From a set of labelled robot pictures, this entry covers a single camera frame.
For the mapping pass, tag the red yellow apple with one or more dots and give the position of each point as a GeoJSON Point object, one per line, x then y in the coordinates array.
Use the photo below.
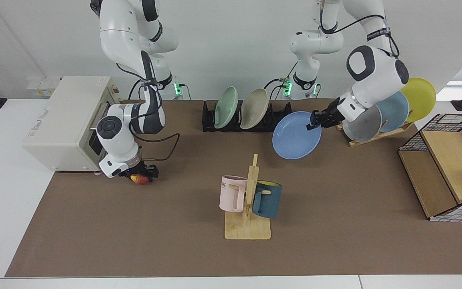
{"type": "Point", "coordinates": [139, 179]}

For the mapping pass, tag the grey plate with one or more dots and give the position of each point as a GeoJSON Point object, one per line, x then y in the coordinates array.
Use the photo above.
{"type": "Point", "coordinates": [365, 128]}

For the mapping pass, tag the wooden plate rack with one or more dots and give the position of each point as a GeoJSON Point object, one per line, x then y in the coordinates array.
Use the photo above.
{"type": "Point", "coordinates": [369, 138]}

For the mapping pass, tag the beige plate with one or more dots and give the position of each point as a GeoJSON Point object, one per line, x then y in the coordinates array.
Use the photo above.
{"type": "Point", "coordinates": [254, 108]}

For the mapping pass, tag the light blue plate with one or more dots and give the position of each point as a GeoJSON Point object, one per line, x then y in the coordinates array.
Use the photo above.
{"type": "Point", "coordinates": [395, 110]}

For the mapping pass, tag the black dish rack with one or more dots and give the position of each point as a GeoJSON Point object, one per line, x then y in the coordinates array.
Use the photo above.
{"type": "Point", "coordinates": [209, 120]}

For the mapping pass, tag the pale green plate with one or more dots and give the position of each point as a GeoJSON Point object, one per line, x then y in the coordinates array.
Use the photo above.
{"type": "Point", "coordinates": [226, 107]}

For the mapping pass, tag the yellow plate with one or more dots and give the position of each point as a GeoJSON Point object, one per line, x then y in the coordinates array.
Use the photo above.
{"type": "Point", "coordinates": [421, 96]}

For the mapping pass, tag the pink cup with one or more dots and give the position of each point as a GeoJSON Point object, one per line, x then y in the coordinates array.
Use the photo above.
{"type": "Point", "coordinates": [231, 194]}

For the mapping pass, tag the dark blue cup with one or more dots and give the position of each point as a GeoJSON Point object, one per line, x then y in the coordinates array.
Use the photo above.
{"type": "Point", "coordinates": [269, 200]}

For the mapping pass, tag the pale toaster oven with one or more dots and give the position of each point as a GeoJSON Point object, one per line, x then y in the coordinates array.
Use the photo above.
{"type": "Point", "coordinates": [60, 124]}

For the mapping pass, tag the brown table cloth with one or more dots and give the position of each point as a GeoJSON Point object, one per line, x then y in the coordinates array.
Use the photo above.
{"type": "Point", "coordinates": [335, 220]}

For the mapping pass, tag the wooden cup stand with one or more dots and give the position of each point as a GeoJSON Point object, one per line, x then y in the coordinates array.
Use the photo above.
{"type": "Point", "coordinates": [248, 228]}

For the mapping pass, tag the pale yellow labelled box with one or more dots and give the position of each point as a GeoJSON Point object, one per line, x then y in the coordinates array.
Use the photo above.
{"type": "Point", "coordinates": [38, 89]}

